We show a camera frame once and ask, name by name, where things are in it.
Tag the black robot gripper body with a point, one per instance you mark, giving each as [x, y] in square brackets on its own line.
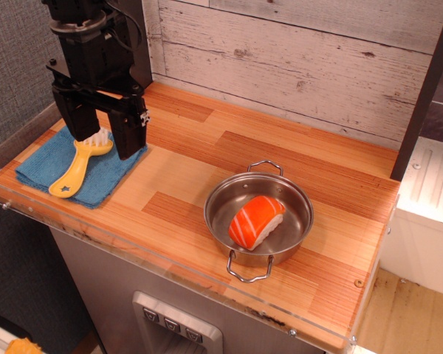
[99, 64]

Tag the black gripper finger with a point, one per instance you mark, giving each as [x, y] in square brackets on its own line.
[80, 118]
[128, 121]

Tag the orange salmon sushi toy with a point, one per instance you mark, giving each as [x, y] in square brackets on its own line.
[254, 222]

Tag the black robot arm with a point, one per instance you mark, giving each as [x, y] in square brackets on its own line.
[87, 19]

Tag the blue cloth napkin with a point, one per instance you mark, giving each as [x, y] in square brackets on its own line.
[53, 159]

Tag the yellow object at corner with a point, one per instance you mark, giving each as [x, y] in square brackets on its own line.
[23, 346]

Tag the yellow dish brush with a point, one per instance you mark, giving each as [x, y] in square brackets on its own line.
[72, 180]

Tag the clear acrylic edge guard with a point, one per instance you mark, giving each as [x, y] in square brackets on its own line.
[310, 275]

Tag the stainless steel pot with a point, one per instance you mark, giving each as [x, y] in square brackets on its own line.
[233, 193]

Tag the silver dispenser panel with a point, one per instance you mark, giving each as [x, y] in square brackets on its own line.
[166, 329]

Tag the white cabinet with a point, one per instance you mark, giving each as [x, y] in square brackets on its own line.
[413, 245]

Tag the dark vertical post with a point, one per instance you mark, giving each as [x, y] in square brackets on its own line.
[422, 105]

